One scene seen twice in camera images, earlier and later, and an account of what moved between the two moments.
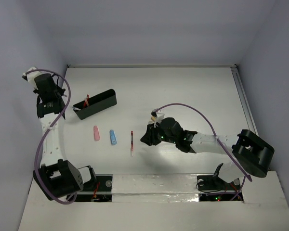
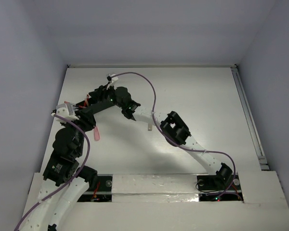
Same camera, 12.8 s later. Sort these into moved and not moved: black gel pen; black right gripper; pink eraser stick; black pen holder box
Moved: black right gripper; black gel pen
Not moved: pink eraser stick; black pen holder box
